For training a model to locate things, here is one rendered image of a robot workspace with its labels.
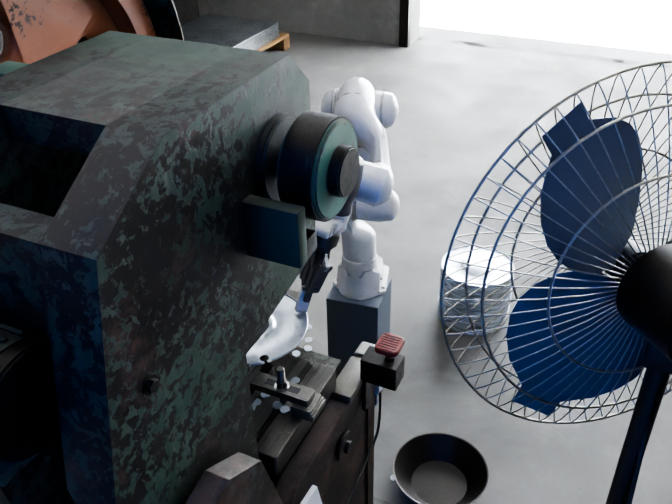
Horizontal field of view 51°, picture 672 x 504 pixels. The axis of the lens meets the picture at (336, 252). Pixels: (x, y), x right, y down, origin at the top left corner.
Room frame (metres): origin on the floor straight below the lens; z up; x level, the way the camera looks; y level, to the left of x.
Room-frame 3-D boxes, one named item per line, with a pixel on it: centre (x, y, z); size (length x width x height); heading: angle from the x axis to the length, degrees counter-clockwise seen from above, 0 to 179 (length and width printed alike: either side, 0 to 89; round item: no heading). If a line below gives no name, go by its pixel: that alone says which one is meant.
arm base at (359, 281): (1.97, -0.09, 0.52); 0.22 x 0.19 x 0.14; 161
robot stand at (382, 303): (1.93, -0.08, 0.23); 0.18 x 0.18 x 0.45; 71
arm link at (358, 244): (1.94, -0.04, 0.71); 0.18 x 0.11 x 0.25; 75
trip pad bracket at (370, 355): (1.30, -0.11, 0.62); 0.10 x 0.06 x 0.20; 64
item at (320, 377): (1.23, 0.27, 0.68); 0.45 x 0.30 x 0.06; 64
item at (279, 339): (1.35, 0.22, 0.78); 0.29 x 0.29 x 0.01
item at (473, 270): (2.33, -0.57, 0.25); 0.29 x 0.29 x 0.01
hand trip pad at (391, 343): (1.29, -0.12, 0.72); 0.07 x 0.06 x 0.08; 154
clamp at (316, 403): (1.16, 0.12, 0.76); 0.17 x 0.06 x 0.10; 64
